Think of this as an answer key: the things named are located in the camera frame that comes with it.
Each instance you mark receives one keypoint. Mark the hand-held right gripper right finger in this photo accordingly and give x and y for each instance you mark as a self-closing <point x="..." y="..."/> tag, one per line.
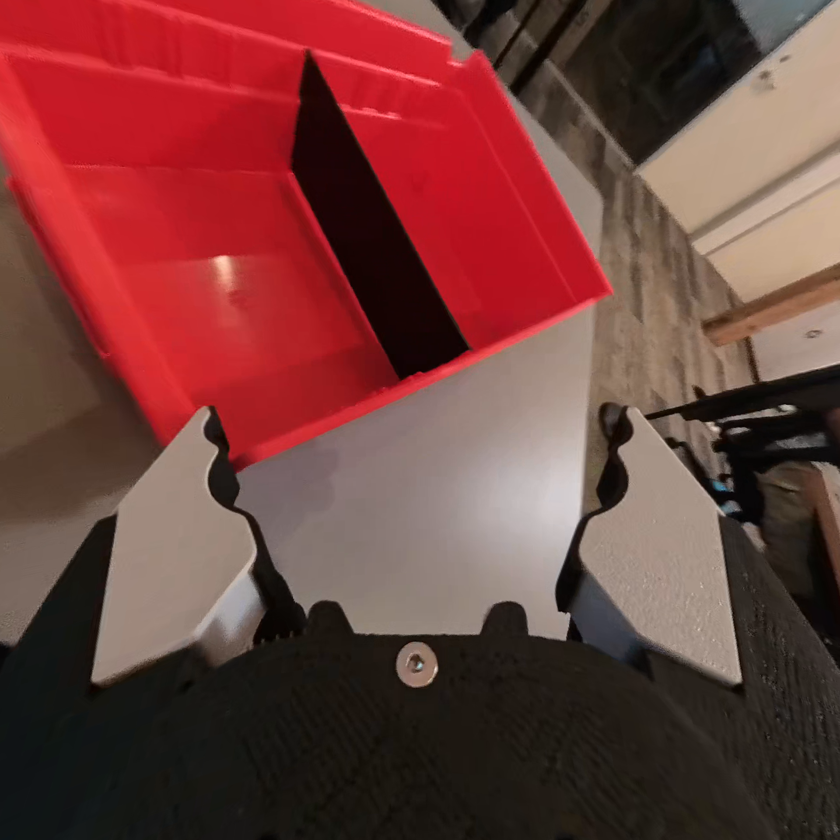
<point x="663" y="571"/>

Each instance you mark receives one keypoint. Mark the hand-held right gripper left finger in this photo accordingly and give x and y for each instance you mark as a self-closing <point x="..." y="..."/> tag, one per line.
<point x="170" y="558"/>

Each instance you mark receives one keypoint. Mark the red plastic bin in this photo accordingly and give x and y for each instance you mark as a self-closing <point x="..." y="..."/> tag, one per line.
<point x="197" y="229"/>

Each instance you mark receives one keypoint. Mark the black office chair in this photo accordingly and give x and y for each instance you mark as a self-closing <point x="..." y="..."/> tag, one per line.
<point x="768" y="407"/>

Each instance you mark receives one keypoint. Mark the white recycling bin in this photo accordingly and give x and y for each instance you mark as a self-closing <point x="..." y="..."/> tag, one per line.
<point x="800" y="341"/>

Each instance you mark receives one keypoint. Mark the white door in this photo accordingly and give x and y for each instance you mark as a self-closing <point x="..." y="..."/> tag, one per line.
<point x="774" y="229"/>
<point x="754" y="131"/>

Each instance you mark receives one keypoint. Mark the black bin divider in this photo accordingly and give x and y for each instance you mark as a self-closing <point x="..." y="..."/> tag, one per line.
<point x="367" y="249"/>

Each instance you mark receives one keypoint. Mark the glass partition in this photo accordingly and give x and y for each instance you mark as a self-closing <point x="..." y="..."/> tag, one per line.
<point x="656" y="65"/>

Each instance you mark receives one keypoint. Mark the wooden post with red stickers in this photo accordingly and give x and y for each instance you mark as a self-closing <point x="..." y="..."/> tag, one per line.
<point x="774" y="308"/>

